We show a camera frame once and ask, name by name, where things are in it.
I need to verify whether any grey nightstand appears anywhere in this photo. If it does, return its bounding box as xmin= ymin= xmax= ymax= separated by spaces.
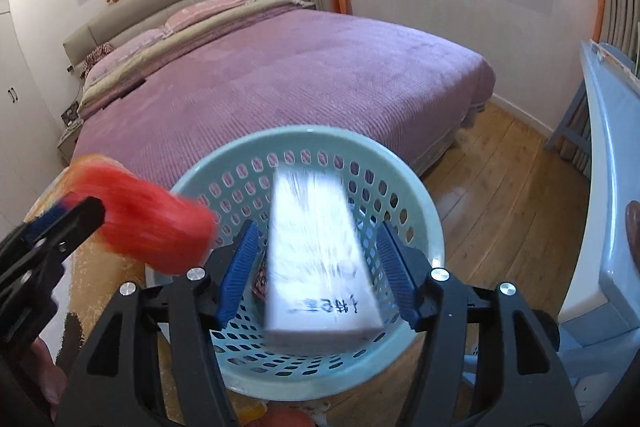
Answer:
xmin=56 ymin=126 xmax=85 ymax=166

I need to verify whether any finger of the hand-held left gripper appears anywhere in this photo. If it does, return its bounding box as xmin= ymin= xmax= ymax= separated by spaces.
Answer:
xmin=29 ymin=195 xmax=107 ymax=269
xmin=0 ymin=205 xmax=69 ymax=259

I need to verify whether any long white box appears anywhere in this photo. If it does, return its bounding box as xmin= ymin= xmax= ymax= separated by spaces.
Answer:
xmin=263 ymin=166 xmax=386 ymax=348

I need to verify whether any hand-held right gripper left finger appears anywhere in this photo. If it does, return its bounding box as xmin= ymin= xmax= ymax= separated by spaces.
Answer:
xmin=55 ymin=220 xmax=261 ymax=427

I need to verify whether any brown round object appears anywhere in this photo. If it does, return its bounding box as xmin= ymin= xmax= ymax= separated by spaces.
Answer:
xmin=624 ymin=200 xmax=640 ymax=268

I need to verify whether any pink pillow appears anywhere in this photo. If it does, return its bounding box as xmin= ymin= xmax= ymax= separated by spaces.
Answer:
xmin=87 ymin=26 xmax=174 ymax=81
xmin=164 ymin=0 xmax=259 ymax=33

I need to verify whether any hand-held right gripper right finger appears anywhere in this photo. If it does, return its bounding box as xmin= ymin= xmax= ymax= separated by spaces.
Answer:
xmin=375 ymin=219 xmax=584 ymax=427

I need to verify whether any small picture frame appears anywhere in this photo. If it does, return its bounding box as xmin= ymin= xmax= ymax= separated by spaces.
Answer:
xmin=59 ymin=102 xmax=82 ymax=129

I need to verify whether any light blue desk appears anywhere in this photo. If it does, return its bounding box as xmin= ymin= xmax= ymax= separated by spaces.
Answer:
xmin=543 ymin=39 xmax=640 ymax=427

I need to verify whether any orange plastic bag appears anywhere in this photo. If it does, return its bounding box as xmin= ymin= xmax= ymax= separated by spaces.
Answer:
xmin=67 ymin=154 xmax=217 ymax=276

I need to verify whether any person's left hand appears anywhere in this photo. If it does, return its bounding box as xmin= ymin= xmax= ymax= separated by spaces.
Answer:
xmin=30 ymin=337 xmax=68 ymax=414

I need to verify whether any purple bedspread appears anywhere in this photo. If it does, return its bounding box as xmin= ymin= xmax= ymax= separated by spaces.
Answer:
xmin=75 ymin=4 xmax=497 ymax=181

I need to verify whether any dark floral cushion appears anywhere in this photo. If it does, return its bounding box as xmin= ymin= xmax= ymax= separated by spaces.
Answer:
xmin=79 ymin=42 xmax=115 ymax=76

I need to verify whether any white wardrobe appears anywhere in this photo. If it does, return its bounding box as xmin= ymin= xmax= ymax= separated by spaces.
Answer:
xmin=0 ymin=0 xmax=71 ymax=233

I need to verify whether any teal plastic basket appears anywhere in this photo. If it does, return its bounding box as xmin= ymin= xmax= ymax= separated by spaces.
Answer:
xmin=144 ymin=125 xmax=446 ymax=403

